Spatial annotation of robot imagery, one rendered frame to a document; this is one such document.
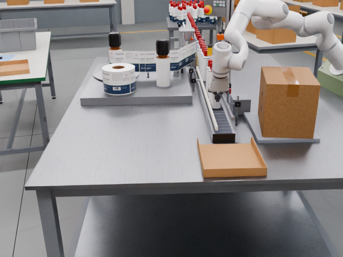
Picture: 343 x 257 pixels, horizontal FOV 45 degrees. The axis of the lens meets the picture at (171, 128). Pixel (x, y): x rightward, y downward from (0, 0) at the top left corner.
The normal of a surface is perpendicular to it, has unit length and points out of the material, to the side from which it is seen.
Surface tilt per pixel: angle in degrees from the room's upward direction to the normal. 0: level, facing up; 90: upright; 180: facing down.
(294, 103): 90
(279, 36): 91
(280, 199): 0
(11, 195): 0
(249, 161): 0
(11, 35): 95
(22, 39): 95
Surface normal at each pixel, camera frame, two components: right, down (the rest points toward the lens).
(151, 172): -0.01, -0.91
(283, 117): -0.12, 0.40
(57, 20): 0.24, 0.39
